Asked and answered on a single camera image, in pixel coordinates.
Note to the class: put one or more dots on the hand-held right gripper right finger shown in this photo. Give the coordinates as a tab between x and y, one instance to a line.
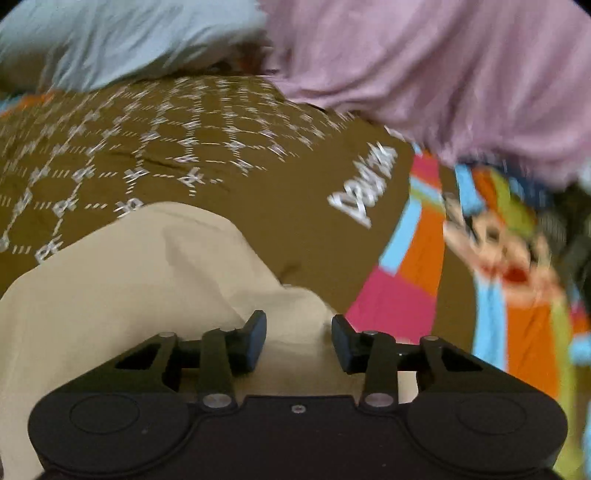
344	341

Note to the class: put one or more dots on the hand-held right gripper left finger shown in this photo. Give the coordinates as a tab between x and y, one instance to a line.
256	341

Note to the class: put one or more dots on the beige zip jacket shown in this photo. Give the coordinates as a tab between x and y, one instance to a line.
138	277

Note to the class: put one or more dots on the brown printed blanket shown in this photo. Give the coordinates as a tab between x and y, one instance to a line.
231	138

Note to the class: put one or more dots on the dark blue bag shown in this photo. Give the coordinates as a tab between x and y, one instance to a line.
575	221

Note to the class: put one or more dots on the pink curtain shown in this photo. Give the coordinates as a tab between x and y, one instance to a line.
438	69

